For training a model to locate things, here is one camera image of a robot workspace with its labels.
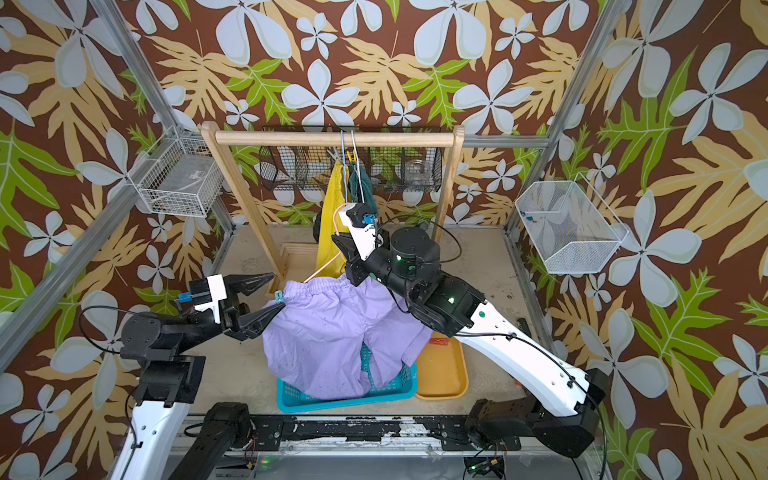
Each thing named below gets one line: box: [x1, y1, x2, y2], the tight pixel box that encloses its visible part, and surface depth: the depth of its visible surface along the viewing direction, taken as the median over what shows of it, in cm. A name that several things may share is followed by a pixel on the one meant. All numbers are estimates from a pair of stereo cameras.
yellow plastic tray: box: [416, 331, 469, 400], surface depth 84 cm
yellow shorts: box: [316, 159, 348, 278], surface depth 88 cm
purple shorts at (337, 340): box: [262, 276, 433, 400], surface depth 70 cm
